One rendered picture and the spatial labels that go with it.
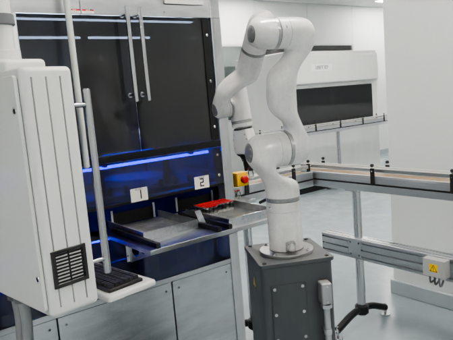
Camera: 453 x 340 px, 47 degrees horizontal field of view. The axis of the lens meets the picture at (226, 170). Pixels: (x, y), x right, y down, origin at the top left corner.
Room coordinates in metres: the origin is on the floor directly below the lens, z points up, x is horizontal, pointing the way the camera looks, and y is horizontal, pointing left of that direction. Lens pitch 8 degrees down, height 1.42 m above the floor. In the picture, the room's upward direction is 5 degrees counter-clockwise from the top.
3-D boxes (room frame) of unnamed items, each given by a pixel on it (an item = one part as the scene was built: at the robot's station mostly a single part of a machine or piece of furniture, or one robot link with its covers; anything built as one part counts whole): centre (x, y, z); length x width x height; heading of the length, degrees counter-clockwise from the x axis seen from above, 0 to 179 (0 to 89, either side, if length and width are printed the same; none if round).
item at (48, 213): (1.72, 0.68, 1.19); 0.50 x 0.19 x 0.78; 45
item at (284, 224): (1.80, -0.19, 0.95); 0.19 x 0.19 x 0.18
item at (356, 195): (2.94, -0.73, 0.46); 0.09 x 0.09 x 0.77; 36
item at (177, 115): (2.46, 0.20, 1.51); 0.43 x 0.01 x 0.59; 126
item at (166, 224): (2.23, 0.35, 0.90); 0.34 x 0.26 x 0.04; 36
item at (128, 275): (1.85, 0.51, 0.82); 0.40 x 0.14 x 0.02; 45
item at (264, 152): (1.78, -0.16, 1.16); 0.19 x 0.12 x 0.24; 112
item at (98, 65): (2.19, 0.56, 1.51); 0.47 x 0.01 x 0.59; 126
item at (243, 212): (2.34, 0.00, 0.90); 0.34 x 0.26 x 0.04; 36
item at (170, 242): (2.27, 0.17, 0.87); 0.70 x 0.48 x 0.02; 126
